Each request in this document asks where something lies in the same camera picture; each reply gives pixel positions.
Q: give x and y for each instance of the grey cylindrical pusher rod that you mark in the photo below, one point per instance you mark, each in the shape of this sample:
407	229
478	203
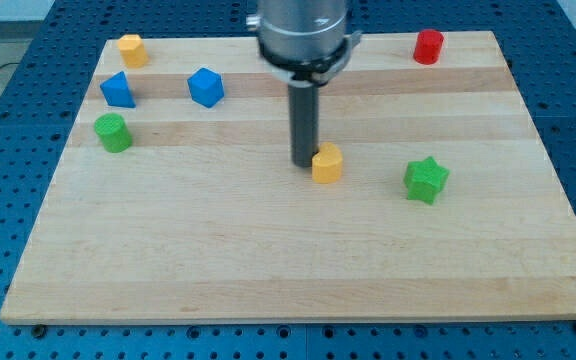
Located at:
303	103

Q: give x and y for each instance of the yellow heart block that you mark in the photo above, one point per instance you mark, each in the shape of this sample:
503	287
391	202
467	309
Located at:
327	164

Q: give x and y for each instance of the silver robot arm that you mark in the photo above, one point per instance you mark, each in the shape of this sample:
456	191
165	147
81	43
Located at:
306	45

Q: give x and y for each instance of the green star block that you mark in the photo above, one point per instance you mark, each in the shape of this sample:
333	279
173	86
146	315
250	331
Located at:
425	180

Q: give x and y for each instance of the blue cube block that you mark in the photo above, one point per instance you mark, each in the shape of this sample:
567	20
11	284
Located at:
206	87

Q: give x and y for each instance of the red cylinder block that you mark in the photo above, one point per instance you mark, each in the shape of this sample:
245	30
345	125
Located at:
428	46

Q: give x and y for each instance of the wooden board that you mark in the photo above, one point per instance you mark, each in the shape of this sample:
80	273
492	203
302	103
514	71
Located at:
205	219

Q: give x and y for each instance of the yellow hexagon block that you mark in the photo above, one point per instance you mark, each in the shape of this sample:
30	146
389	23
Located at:
132	51

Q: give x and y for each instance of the blue triangle block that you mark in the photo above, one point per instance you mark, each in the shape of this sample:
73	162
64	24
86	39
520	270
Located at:
116	91

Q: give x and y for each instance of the green cylinder block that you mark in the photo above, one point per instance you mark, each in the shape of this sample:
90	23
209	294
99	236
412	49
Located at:
113	132

